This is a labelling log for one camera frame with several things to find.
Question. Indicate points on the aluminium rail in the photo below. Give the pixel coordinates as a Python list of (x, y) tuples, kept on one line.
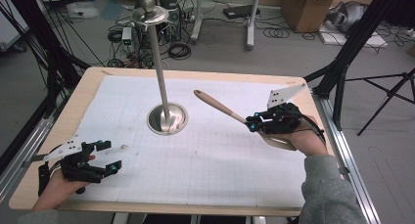
[(359, 191), (19, 162)]

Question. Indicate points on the wooden slotted spatula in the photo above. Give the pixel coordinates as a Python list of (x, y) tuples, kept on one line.
[(215, 103)]

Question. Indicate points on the white panel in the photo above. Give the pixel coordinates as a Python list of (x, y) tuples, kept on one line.
[(9, 28)]

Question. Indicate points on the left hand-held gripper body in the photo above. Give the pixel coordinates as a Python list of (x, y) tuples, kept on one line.
[(67, 148)]

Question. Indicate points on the black flat device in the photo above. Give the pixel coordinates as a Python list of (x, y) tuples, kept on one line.
[(239, 11)]

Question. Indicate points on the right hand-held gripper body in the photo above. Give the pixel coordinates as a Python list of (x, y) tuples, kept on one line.
[(282, 118)]

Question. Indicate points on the black computer case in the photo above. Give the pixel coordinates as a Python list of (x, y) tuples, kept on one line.
[(169, 2)]

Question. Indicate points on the black tripod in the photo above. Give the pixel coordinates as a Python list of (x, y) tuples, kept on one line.
[(390, 93)]

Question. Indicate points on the white flat board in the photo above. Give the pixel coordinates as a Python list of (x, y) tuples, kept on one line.
[(332, 38)]

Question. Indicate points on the person's left hand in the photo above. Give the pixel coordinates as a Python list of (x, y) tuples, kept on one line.
[(57, 191)]

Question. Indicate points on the white grid mat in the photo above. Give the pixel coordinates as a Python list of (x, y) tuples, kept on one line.
[(195, 178)]

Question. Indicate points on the black truss stand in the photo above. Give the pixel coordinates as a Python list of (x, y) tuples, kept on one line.
[(352, 44), (49, 54)]

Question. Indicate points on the grey rounded device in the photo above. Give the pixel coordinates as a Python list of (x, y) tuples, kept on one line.
[(350, 15)]

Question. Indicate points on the clear plastic bag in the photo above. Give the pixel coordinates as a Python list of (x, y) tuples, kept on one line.
[(83, 10)]

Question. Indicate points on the white stand leg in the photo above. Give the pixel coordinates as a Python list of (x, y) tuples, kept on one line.
[(251, 25), (197, 22)]

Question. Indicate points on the white power adapter box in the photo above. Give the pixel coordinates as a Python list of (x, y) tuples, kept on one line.
[(127, 35)]

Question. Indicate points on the person's right hand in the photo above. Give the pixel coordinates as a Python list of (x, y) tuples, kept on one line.
[(310, 141)]

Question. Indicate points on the metal utensil stand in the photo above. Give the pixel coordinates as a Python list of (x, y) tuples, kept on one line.
[(161, 77)]

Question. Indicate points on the brown cardboard box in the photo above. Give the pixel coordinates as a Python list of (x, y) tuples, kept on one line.
[(303, 8)]

